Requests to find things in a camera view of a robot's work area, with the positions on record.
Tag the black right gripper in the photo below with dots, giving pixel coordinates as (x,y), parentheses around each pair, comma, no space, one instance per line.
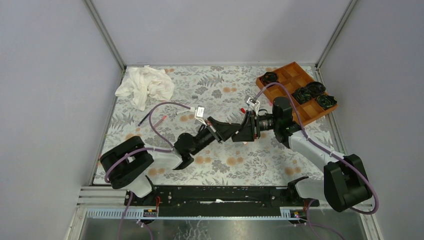
(246,133)

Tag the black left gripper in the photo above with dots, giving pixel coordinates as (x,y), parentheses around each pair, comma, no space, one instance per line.
(221,131)

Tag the pink pen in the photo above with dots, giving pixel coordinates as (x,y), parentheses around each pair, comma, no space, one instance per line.
(160,121)

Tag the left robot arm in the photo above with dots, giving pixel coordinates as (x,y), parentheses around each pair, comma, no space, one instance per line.
(125,164)

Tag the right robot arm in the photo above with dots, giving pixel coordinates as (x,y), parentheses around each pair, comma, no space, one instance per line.
(344,184)

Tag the black pen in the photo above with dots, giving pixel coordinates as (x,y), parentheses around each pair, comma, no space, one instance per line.
(143,119)

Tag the floral patterned mat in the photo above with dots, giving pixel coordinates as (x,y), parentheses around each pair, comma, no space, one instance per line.
(221,90)

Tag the orange compartment tray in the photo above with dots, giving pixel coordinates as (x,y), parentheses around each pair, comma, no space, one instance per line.
(309,96)

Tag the white crumpled cloth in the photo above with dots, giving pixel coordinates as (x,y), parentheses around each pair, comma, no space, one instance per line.
(145,82)

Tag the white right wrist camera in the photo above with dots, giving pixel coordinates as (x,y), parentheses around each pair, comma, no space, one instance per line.
(253,104)

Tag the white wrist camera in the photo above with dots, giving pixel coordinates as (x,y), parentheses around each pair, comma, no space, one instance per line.
(253,104)
(199,114)

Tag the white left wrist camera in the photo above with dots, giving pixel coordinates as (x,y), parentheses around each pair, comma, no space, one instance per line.
(199,114)

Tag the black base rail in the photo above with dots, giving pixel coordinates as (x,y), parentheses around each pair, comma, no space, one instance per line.
(219,201)

